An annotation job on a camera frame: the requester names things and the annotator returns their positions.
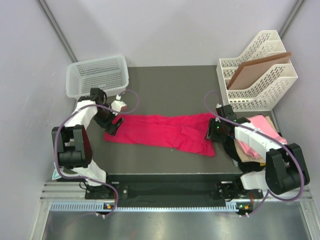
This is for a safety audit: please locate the beige folded t shirt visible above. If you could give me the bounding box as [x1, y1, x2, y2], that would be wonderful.
[234, 115, 278, 163]

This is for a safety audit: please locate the pink folded t shirt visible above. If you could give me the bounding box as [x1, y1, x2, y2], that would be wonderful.
[236, 114, 288, 160]

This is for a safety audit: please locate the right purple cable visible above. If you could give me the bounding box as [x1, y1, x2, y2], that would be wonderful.
[204, 90, 306, 216]

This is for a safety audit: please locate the black folded t shirt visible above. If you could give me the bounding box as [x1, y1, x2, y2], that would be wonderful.
[222, 138, 265, 173]

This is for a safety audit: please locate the cream perforated file organizer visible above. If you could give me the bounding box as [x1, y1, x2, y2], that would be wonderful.
[216, 30, 298, 112]

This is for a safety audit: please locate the white perforated plastic basket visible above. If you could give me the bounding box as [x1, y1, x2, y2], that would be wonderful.
[65, 55, 129, 99]

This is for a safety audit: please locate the red t shirt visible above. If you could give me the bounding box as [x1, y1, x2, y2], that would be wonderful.
[103, 113, 216, 157]

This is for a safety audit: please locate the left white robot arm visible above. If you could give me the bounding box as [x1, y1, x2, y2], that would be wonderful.
[51, 88, 127, 199]

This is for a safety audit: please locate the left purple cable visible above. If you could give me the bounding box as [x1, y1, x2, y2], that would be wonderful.
[54, 90, 140, 216]

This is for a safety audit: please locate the teal and white hanger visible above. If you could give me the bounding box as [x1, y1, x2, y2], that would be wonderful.
[51, 163, 62, 181]

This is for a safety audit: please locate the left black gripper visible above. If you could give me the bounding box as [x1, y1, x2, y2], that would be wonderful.
[94, 104, 124, 137]

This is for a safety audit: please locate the aluminium frame rail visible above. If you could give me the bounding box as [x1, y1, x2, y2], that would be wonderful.
[39, 181, 313, 201]

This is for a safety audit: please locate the purple cable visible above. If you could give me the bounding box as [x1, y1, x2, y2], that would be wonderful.
[54, 90, 140, 216]
[204, 90, 306, 216]

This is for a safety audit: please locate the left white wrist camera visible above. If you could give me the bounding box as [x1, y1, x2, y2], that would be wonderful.
[110, 94, 127, 116]

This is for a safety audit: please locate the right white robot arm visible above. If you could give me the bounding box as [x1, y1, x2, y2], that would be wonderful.
[206, 104, 310, 198]

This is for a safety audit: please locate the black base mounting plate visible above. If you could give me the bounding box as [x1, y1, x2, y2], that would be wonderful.
[84, 173, 262, 208]

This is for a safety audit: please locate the brown cardboard sheet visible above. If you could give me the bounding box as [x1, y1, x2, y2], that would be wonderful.
[226, 52, 292, 90]

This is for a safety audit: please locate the white slotted cable duct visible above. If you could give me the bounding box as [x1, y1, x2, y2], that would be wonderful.
[49, 201, 253, 213]

